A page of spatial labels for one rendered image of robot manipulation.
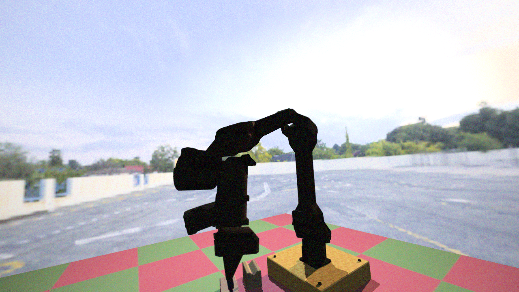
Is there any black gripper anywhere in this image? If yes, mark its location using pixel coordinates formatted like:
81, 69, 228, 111
213, 189, 260, 280

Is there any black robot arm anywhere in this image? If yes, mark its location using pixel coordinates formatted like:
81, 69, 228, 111
173, 108, 331, 269

